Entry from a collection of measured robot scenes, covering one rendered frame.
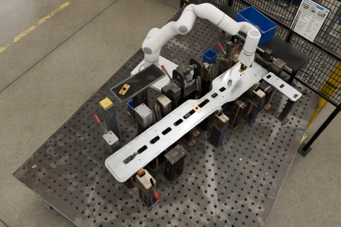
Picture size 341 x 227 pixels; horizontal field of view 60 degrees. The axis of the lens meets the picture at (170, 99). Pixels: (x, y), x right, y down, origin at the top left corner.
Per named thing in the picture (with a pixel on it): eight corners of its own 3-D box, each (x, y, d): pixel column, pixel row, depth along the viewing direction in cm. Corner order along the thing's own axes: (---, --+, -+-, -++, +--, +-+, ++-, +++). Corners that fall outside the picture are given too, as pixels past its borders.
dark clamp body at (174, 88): (173, 125, 229) (174, 96, 199) (162, 115, 235) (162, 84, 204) (183, 118, 234) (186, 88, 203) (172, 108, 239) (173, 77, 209)
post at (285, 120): (284, 124, 232) (298, 103, 209) (273, 115, 237) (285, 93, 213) (290, 120, 234) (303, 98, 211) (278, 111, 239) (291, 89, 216)
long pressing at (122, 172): (123, 188, 170) (123, 187, 168) (101, 161, 180) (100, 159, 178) (269, 72, 226) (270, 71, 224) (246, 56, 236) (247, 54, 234)
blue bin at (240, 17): (258, 45, 237) (263, 33, 227) (233, 25, 252) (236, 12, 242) (273, 38, 243) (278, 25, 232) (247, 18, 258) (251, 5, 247)
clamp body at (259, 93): (249, 126, 230) (261, 100, 202) (238, 117, 235) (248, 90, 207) (257, 120, 234) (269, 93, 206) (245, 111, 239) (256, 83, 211)
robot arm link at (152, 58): (142, 60, 237) (142, 38, 218) (150, 44, 248) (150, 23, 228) (156, 64, 236) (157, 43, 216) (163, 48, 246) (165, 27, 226)
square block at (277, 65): (266, 97, 248) (280, 68, 219) (259, 91, 251) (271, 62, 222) (272, 91, 251) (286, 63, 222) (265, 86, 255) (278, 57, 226)
